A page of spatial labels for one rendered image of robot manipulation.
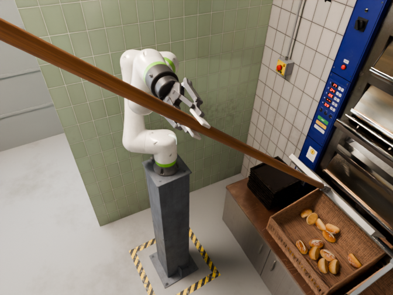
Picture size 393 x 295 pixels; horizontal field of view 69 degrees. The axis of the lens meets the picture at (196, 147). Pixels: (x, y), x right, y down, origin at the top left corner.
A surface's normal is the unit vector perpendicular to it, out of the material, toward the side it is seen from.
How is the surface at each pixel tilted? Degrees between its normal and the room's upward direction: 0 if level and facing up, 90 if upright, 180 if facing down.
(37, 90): 90
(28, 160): 0
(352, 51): 90
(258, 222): 0
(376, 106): 70
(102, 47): 90
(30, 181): 0
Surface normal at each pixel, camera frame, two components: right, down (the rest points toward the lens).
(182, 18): 0.45, 0.61
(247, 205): 0.02, -0.74
